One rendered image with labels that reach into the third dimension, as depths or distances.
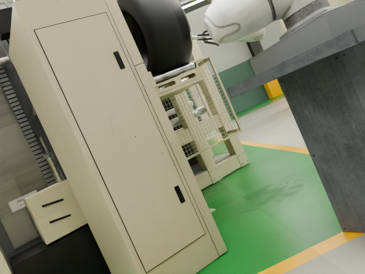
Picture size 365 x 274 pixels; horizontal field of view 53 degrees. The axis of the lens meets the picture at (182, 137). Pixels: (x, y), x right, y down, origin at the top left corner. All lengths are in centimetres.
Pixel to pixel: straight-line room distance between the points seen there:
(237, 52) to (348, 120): 1066
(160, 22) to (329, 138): 130
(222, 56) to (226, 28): 1044
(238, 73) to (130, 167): 1040
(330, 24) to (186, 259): 103
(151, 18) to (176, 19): 16
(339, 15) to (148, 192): 93
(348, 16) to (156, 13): 126
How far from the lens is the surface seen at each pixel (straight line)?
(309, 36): 122
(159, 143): 153
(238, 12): 128
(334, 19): 122
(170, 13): 230
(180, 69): 235
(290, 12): 133
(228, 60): 1174
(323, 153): 135
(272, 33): 1229
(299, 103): 133
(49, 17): 156
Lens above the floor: 62
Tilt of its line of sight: 3 degrees down
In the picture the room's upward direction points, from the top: 24 degrees counter-clockwise
